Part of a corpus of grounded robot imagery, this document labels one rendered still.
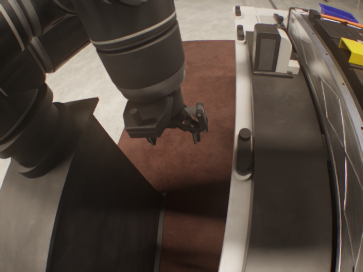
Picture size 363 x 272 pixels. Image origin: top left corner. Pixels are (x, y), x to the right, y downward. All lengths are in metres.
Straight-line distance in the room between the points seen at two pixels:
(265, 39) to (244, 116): 0.21
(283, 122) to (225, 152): 0.97
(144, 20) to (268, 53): 0.40
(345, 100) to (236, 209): 0.31
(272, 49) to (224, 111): 1.15
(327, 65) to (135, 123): 0.43
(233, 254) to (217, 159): 1.05
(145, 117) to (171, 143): 1.25
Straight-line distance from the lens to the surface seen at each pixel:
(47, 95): 0.50
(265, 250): 0.36
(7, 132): 0.49
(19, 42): 0.31
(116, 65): 0.22
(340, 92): 0.43
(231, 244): 0.39
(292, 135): 0.45
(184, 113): 0.32
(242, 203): 0.40
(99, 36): 0.21
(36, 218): 0.52
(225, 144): 1.43
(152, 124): 0.23
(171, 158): 1.42
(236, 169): 0.40
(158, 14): 0.20
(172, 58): 0.23
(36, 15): 0.31
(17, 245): 0.57
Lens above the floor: 1.23
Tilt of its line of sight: 54 degrees down
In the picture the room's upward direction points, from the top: 17 degrees counter-clockwise
